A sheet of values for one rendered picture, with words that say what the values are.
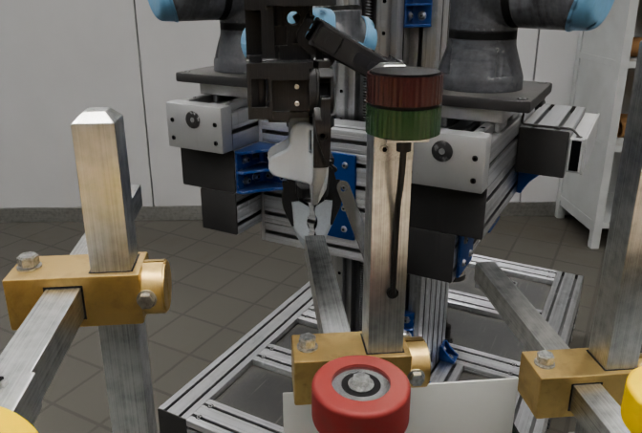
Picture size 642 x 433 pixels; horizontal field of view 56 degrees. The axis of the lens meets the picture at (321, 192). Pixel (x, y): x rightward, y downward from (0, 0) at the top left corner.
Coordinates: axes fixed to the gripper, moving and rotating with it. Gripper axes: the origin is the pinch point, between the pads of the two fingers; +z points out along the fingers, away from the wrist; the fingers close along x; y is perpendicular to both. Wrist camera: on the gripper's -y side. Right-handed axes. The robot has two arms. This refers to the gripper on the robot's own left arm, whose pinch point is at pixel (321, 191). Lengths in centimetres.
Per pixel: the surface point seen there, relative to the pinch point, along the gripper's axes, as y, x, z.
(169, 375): 39, -113, 101
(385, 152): -4.5, 10.2, -6.9
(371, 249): -3.6, 9.6, 2.4
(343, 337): -1.6, 6.6, 13.5
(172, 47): 48, -253, 9
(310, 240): -0.5, -20.8, 14.5
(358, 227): -3.9, 1.0, 3.8
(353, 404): -0.2, 21.5, 9.8
